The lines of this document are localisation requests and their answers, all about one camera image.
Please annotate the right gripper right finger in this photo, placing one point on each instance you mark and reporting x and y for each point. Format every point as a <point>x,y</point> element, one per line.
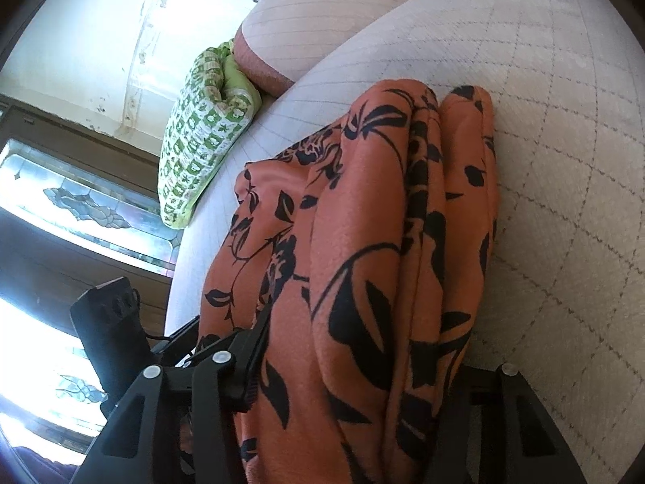
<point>489,426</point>

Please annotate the orange black floral garment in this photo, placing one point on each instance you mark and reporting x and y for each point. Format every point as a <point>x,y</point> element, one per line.
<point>368,241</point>

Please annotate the pink bolster cushion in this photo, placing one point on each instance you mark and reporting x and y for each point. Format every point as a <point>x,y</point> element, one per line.
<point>281,40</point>

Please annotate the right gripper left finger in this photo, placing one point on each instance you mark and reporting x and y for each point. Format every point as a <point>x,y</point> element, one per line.
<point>176,424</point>

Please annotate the stained glass window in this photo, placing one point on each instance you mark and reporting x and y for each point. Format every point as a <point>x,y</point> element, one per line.
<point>91,212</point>

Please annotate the pale quilted bed cover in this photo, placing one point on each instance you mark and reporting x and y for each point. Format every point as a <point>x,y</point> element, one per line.
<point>565,293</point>

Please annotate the green white patterned pillow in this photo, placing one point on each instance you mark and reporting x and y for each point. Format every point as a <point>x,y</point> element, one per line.
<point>215,106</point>

